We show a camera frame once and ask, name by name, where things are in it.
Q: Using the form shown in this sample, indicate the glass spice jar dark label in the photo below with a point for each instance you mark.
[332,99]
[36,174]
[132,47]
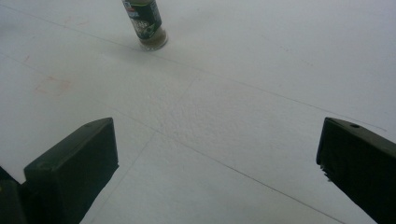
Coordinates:
[145,23]

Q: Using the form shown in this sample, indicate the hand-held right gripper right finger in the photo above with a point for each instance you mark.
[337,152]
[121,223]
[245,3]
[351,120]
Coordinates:
[361,161]

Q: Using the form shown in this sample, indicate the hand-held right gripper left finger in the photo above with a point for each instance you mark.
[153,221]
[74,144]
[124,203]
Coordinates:
[71,168]

